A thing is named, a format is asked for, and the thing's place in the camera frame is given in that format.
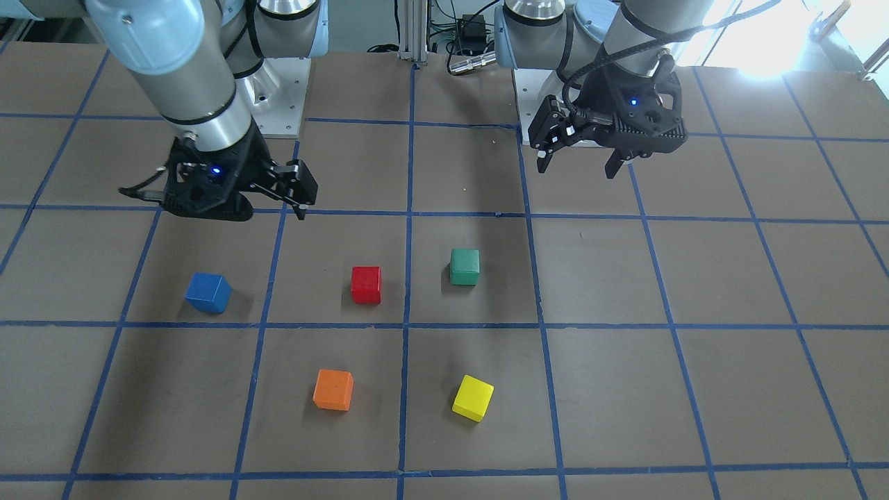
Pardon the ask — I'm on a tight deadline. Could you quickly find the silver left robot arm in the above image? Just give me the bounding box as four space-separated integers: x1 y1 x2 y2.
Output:
495 1 712 179

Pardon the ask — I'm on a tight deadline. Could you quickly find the black camera mount wrist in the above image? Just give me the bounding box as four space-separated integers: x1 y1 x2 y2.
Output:
118 136 256 223
574 51 688 159

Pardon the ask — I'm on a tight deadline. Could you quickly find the red wooden block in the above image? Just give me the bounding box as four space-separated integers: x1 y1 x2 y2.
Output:
350 266 382 305

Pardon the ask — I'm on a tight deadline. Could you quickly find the yellow wooden block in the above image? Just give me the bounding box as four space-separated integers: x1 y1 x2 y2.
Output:
451 374 495 423

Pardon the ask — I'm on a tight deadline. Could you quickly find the black power adapter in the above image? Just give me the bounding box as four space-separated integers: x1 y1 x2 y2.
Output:
457 14 487 53

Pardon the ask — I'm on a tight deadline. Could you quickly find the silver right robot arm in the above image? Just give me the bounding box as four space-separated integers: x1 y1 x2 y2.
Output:
2 1 328 222

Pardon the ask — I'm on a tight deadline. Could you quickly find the aluminium extrusion post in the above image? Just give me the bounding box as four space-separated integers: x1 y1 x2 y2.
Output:
394 0 431 67

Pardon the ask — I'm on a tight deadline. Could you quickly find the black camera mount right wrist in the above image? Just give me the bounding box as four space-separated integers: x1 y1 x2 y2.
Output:
118 136 256 223

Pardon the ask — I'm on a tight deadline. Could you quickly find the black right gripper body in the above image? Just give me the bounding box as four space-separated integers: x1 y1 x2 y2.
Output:
236 139 318 208

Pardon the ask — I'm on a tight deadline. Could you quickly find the green wooden block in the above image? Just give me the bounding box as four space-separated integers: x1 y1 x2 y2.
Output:
449 248 481 287

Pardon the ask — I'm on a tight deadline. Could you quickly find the orange wooden block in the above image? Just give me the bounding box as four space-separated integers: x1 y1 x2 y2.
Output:
312 368 355 412

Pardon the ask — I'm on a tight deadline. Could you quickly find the blue wooden block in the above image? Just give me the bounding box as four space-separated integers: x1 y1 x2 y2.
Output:
184 272 233 315

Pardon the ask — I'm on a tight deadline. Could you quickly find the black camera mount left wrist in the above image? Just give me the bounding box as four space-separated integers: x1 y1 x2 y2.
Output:
574 51 688 159

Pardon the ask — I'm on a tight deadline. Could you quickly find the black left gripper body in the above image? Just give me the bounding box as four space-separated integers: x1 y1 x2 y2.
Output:
528 96 612 153

